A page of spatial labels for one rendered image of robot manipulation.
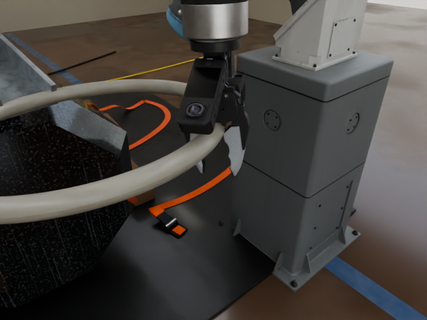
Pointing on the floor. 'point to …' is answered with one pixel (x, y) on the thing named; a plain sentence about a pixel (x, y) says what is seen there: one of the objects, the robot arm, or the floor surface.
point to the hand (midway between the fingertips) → (216, 169)
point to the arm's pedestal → (304, 157)
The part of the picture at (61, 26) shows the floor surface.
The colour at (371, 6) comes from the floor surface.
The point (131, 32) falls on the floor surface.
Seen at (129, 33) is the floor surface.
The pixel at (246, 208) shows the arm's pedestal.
